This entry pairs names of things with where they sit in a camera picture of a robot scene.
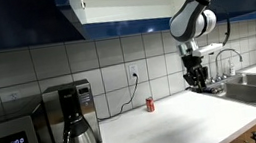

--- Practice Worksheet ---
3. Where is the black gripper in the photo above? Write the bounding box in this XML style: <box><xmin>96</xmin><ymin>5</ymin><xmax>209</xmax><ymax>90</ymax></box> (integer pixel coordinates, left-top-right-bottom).
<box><xmin>180</xmin><ymin>53</ymin><xmax>211</xmax><ymax>92</ymax></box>

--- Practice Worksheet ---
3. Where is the blue nut bar candy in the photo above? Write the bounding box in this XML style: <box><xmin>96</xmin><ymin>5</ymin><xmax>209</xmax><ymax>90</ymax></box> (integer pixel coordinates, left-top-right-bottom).
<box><xmin>196</xmin><ymin>85</ymin><xmax>210</xmax><ymax>95</ymax></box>

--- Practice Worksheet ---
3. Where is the chrome gooseneck faucet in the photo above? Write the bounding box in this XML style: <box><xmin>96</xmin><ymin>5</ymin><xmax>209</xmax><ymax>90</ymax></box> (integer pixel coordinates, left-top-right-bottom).
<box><xmin>211</xmin><ymin>46</ymin><xmax>246</xmax><ymax>82</ymax></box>

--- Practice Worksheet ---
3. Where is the white soap bottle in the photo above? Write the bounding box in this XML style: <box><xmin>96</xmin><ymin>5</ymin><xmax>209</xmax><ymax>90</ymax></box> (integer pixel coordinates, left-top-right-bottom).
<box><xmin>227</xmin><ymin>58</ymin><xmax>237</xmax><ymax>76</ymax></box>

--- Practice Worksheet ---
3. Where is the stainless steel sink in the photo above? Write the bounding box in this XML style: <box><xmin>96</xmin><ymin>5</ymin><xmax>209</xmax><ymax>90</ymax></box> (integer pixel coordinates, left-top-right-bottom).
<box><xmin>203</xmin><ymin>70</ymin><xmax>256</xmax><ymax>115</ymax></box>

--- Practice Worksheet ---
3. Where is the red soda can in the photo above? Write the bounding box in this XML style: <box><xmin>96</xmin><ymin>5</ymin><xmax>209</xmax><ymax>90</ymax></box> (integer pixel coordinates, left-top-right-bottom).
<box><xmin>145</xmin><ymin>96</ymin><xmax>157</xmax><ymax>113</ymax></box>

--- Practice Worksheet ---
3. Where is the black coffee maker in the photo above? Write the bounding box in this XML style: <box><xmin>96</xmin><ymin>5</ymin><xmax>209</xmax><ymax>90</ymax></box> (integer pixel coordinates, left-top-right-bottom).
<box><xmin>39</xmin><ymin>77</ymin><xmax>104</xmax><ymax>143</ymax></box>

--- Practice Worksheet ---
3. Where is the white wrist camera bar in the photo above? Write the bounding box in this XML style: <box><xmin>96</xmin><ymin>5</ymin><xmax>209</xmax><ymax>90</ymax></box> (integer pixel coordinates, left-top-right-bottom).
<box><xmin>191</xmin><ymin>41</ymin><xmax>224</xmax><ymax>58</ymax></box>

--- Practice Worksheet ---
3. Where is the black power cord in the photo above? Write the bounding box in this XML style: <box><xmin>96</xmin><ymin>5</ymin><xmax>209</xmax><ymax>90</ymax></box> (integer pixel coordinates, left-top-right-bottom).
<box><xmin>92</xmin><ymin>73</ymin><xmax>144</xmax><ymax>122</ymax></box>

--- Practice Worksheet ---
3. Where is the white wall outlet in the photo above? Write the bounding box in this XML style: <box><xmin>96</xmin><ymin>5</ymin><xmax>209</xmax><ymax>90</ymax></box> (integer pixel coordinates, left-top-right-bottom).
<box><xmin>128</xmin><ymin>63</ymin><xmax>141</xmax><ymax>80</ymax></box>
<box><xmin>7</xmin><ymin>91</ymin><xmax>22</xmax><ymax>102</ymax></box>

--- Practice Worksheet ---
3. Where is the blue wall cupboard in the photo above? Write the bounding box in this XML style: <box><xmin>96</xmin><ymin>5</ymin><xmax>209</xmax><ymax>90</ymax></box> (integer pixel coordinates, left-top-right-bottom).
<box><xmin>0</xmin><ymin>0</ymin><xmax>256</xmax><ymax>55</ymax></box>

